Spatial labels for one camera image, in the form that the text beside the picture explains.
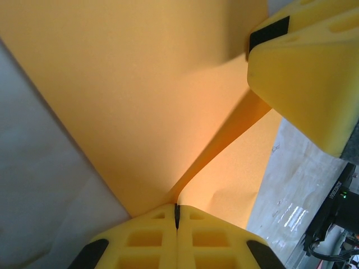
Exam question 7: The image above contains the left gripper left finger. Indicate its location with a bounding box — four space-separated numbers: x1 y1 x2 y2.
67 203 177 269

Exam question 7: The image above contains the right gripper short black cable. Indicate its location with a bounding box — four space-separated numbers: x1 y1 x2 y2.
307 236 359 262

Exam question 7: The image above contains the orange cloth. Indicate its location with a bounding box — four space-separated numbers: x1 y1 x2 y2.
0 0 283 232

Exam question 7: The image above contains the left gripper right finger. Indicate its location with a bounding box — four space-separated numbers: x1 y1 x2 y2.
177 205 287 269

